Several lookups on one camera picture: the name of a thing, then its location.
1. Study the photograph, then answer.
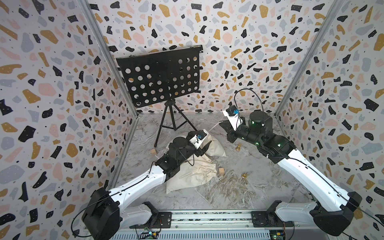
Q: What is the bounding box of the cream soil bag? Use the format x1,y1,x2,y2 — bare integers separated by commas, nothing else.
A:
166,129,227,161

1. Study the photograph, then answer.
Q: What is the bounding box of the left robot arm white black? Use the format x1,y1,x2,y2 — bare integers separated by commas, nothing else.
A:
81,132,211,240

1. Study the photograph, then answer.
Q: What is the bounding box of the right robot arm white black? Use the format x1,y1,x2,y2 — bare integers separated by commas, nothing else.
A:
220,106,362,237

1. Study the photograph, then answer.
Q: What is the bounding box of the cream cloth bag lower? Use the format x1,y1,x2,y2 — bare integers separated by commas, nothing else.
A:
166,155,217,194

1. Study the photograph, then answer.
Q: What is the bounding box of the black perforated music stand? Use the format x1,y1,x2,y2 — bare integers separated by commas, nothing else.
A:
117,45,203,131

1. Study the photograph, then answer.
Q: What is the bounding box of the left green circuit board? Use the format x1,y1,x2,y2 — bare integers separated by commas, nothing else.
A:
139,230,159,240

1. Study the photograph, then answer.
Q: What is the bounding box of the green circuit board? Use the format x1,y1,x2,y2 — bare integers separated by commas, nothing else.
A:
270,230,286,240
139,230,159,240

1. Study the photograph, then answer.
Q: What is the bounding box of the right green circuit board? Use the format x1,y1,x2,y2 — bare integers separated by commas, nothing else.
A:
270,230,286,240

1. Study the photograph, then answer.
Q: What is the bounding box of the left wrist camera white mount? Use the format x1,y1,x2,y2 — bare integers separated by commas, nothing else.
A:
189,130,208,149

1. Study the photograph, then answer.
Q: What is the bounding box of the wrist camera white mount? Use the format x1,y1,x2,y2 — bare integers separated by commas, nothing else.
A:
189,130,208,149
223,106,244,131

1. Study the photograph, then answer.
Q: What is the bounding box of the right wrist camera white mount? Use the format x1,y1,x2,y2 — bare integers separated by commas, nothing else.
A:
223,106,244,131

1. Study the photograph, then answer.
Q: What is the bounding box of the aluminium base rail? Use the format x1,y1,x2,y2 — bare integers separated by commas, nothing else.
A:
113,210,334,240

